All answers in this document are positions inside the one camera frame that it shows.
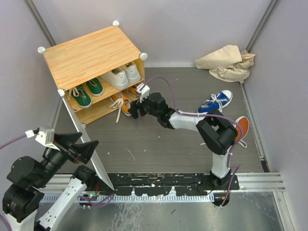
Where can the blue sneaker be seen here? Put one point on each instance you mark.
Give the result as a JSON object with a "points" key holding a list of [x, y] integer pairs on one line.
{"points": [[216, 101], [242, 127]]}

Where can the green sneaker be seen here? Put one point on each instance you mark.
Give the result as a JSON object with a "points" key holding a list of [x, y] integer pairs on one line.
{"points": [[80, 96], [95, 87]]}

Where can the orange sneaker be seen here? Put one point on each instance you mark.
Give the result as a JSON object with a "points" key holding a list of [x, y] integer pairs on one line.
{"points": [[121, 102], [133, 90]]}

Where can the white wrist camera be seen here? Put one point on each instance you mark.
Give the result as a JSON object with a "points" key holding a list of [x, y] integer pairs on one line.
{"points": [[143, 90], [44, 136]]}

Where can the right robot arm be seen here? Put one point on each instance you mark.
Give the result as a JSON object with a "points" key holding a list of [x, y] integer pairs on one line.
{"points": [[218, 132]]}

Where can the grey cable duct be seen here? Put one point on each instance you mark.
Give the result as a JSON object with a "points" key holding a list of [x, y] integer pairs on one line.
{"points": [[171, 198]]}

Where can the white shoe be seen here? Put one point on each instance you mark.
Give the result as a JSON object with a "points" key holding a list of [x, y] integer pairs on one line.
{"points": [[131, 72], [116, 77]]}

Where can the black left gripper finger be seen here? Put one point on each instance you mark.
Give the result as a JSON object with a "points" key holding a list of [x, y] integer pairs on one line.
{"points": [[83, 152], [66, 140]]}

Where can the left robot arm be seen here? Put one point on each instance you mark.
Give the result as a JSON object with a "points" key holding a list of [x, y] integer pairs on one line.
{"points": [[21, 200]]}

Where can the white cabinet door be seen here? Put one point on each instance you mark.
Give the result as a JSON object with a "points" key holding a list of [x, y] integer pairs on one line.
{"points": [[96, 162]]}

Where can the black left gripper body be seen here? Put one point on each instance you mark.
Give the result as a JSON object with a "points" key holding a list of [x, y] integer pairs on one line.
{"points": [[68, 152]]}

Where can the wooden shoe cabinet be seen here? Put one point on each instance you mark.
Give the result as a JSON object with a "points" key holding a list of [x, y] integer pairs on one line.
{"points": [[77, 61]]}

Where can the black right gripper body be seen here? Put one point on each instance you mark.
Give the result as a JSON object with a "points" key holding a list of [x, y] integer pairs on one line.
{"points": [[149, 109]]}

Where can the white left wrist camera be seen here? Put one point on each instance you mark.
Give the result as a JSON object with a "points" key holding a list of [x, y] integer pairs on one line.
{"points": [[44, 136]]}

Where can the beige cloth bag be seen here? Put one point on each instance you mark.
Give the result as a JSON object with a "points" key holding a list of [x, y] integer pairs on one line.
{"points": [[228, 64]]}

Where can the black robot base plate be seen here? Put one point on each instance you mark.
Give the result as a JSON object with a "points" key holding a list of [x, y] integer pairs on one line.
{"points": [[150, 184]]}

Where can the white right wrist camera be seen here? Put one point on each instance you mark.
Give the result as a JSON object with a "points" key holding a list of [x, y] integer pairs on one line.
{"points": [[143, 90]]}

